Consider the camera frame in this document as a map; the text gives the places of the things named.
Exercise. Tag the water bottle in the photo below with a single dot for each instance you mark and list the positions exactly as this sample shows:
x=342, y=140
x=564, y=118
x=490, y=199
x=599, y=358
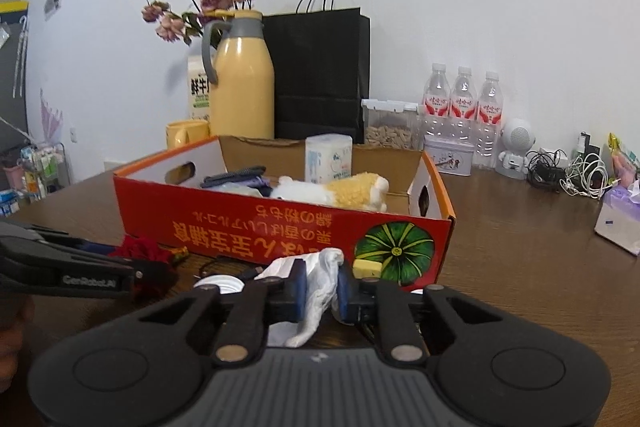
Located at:
x=436, y=96
x=462, y=106
x=489, y=115

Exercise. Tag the navy blue case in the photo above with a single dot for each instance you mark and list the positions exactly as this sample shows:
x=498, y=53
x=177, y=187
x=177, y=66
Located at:
x=242, y=175

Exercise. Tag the wire storage rack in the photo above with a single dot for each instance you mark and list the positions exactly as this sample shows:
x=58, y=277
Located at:
x=31, y=173

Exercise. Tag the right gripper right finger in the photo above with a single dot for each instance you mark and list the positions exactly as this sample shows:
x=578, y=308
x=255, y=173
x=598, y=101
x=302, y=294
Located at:
x=448, y=359

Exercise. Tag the translucent plastic container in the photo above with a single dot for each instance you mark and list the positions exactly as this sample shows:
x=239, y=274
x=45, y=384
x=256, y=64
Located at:
x=328, y=157

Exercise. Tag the white milk carton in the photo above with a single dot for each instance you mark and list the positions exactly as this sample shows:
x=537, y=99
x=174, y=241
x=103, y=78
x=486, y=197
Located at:
x=198, y=87

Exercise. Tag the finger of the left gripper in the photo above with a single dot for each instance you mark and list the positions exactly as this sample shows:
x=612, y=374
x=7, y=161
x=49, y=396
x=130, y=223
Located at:
x=40, y=268
x=53, y=237

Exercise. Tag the white plastic bag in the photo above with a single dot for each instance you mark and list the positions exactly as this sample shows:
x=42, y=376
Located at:
x=321, y=276

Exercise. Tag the clear nut storage container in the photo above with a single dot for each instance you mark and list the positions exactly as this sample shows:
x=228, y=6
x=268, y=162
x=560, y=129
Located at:
x=391, y=124

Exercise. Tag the yellow white alpaca plush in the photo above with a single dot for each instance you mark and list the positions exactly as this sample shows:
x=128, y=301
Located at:
x=366, y=191

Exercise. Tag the water bottle left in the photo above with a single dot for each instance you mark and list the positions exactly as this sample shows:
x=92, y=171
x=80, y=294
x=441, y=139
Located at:
x=436, y=96

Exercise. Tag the colourful snack packet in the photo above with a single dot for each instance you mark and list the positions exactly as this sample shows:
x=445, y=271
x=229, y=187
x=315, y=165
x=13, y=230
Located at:
x=625, y=162

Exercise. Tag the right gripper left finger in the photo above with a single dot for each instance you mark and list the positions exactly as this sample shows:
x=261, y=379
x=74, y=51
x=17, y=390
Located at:
x=157, y=366

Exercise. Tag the water bottle middle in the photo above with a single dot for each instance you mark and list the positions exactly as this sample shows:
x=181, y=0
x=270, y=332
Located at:
x=462, y=106

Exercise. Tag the white robot toy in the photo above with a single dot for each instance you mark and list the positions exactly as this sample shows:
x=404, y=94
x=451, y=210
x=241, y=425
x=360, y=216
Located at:
x=517, y=139

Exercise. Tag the red artificial rose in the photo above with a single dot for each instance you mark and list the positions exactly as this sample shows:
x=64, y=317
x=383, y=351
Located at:
x=147, y=252

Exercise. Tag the purple tissue pack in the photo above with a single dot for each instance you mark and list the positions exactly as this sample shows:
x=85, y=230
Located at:
x=619, y=218

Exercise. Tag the purple fabric pouch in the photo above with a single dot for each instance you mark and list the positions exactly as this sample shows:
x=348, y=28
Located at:
x=255, y=187

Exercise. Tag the large white ribbed lid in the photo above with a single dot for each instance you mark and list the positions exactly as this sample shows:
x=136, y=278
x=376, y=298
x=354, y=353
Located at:
x=226, y=284

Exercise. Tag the black paper bag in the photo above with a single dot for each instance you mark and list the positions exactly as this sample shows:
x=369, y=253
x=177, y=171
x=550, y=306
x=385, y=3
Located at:
x=321, y=64

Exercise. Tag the person's left hand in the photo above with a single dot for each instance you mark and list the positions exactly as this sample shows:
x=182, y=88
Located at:
x=11, y=342

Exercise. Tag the yellow eraser block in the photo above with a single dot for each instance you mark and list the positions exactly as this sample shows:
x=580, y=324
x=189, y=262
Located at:
x=366, y=269

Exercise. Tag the yellow ceramic mug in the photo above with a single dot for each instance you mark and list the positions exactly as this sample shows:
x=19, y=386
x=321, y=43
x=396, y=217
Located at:
x=185, y=132

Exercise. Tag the yellow thermos jug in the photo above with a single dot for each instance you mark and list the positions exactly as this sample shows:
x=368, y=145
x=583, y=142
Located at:
x=240, y=73

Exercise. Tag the small white tin box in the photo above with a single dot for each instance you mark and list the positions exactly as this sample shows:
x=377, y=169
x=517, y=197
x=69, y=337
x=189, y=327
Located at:
x=451, y=157

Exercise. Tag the water bottle right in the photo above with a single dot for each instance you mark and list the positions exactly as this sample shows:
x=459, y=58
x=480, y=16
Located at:
x=489, y=115

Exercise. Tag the red cardboard box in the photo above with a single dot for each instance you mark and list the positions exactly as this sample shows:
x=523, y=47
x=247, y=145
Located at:
x=161, y=199

